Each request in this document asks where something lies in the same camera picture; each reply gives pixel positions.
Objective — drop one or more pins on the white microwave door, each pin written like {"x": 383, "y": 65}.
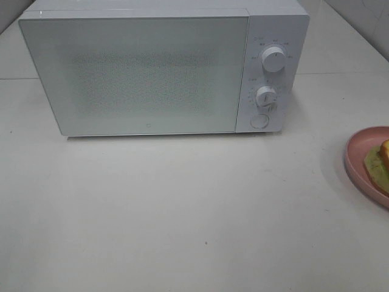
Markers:
{"x": 106, "y": 77}

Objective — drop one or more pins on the pink round plate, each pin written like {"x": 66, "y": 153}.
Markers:
{"x": 356, "y": 149}

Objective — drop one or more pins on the round white door-release button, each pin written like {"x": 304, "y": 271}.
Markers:
{"x": 259, "y": 121}

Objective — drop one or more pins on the lower white timer knob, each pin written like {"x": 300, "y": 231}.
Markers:
{"x": 265, "y": 95}

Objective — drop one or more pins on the white microwave oven body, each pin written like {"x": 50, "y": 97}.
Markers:
{"x": 269, "y": 22}

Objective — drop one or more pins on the toast lettuce sandwich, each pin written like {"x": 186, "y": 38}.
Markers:
{"x": 376, "y": 165}

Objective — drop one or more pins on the upper white power knob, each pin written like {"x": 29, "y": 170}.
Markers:
{"x": 273, "y": 58}

